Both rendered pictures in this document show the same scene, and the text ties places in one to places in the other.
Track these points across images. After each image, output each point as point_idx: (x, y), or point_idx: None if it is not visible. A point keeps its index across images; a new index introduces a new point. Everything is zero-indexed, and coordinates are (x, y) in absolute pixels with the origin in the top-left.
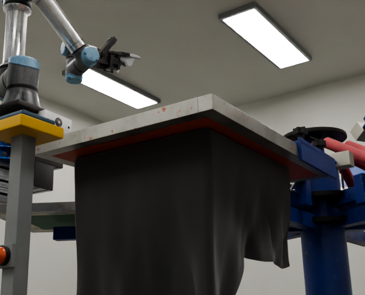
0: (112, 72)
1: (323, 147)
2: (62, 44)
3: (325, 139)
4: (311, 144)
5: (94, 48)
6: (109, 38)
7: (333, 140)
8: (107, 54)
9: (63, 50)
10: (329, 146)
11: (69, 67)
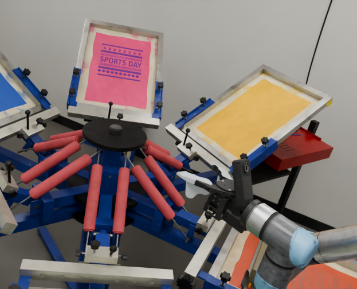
0: (204, 210)
1: (146, 153)
2: (312, 251)
3: (150, 148)
4: (152, 159)
5: (309, 231)
6: (248, 166)
7: (156, 150)
8: None
9: (309, 260)
10: (155, 155)
11: (294, 277)
